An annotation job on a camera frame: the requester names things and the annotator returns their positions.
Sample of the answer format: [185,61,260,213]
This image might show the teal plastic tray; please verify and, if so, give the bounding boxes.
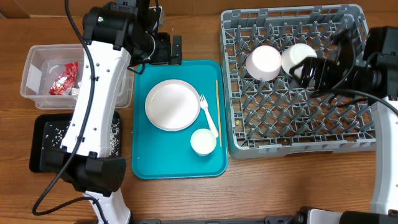
[132,60,228,179]

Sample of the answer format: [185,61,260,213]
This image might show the red snack wrapper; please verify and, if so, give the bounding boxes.
[49,62,78,95]

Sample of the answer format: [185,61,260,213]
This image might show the grey dish rack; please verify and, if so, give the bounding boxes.
[220,4,376,159]

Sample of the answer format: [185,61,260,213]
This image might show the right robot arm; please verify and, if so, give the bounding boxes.
[282,26,397,223]

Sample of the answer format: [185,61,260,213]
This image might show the white napkin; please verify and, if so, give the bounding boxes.
[70,82,81,95]

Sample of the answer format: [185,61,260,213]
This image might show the clear plastic bin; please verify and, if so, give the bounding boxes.
[20,43,134,110]

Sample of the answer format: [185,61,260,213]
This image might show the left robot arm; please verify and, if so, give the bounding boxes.
[30,1,182,223]

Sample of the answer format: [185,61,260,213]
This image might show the white plastic fork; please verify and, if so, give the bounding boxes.
[200,94,219,138]

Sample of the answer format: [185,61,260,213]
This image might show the wooden chopstick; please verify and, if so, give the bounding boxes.
[215,80,222,148]

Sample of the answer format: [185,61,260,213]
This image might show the black plastic tray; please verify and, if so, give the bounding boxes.
[29,111,122,172]

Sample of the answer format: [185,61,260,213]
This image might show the large white plate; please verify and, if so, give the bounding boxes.
[144,79,200,131]

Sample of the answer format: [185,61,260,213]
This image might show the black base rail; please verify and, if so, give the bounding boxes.
[130,207,398,224]

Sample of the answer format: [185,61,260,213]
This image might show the small bowl with nuts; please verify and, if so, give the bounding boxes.
[245,45,282,81]

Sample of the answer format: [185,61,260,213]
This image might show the pile of rice and nuts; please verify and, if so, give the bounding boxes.
[42,119,121,157]

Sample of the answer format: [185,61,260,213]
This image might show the white plastic cup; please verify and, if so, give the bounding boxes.
[190,129,216,156]

